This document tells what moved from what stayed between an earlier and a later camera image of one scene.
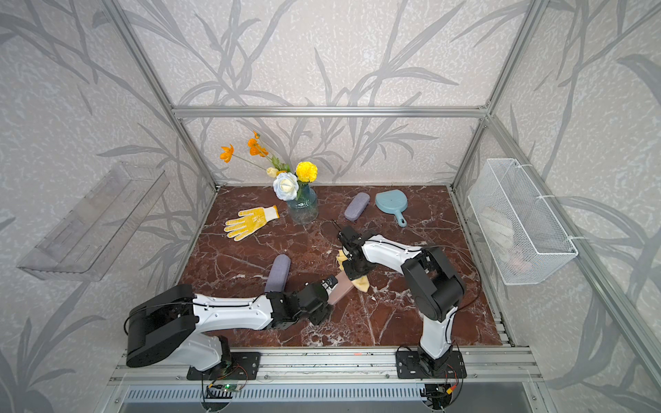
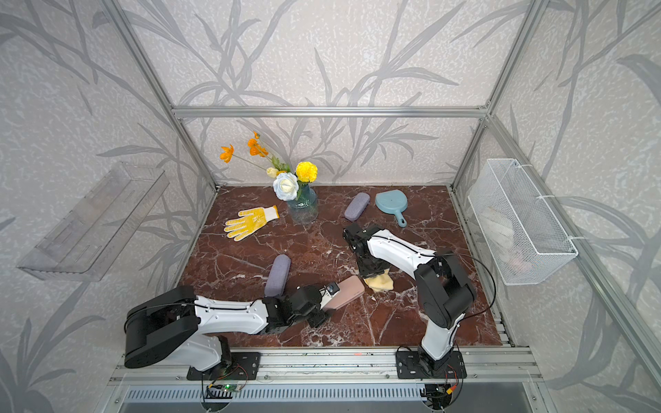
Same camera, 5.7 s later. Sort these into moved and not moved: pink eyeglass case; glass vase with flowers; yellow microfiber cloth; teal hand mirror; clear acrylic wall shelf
Moved: pink eyeglass case; yellow microfiber cloth
Not moved: clear acrylic wall shelf; glass vase with flowers; teal hand mirror
